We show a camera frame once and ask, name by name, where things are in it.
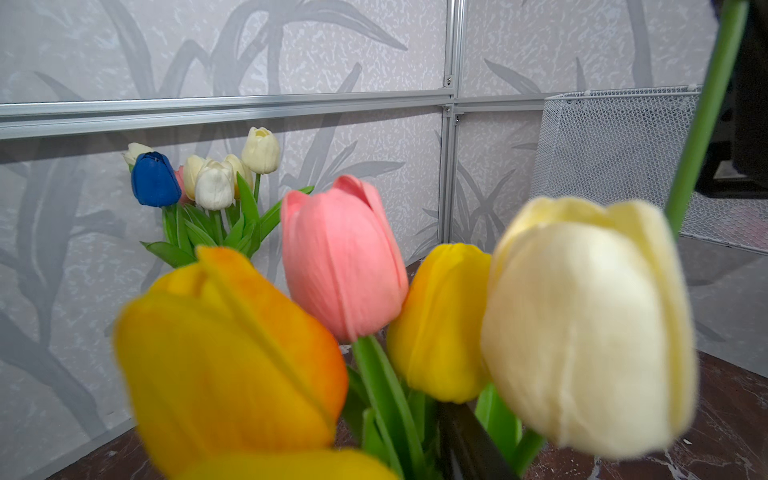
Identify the bunch of remaining tulips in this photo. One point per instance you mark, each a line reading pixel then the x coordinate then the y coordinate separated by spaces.
pixel 335 378

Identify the white tulip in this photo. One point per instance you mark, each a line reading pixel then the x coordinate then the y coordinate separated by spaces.
pixel 134 150
pixel 261 155
pixel 588 332

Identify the pale yellow tulip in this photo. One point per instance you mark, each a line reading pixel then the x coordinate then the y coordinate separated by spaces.
pixel 215 192

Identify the yellow orange tulip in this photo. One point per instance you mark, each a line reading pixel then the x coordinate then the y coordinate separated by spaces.
pixel 239 170

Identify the pink tulip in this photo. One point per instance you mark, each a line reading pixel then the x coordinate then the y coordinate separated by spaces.
pixel 179 176

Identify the pink object in basket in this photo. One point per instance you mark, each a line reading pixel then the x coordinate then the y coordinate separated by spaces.
pixel 747 226

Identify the white wire mesh basket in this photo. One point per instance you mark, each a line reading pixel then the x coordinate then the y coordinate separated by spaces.
pixel 609 146

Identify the horizontal aluminium frame bar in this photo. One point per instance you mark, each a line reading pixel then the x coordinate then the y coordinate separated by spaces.
pixel 49 119

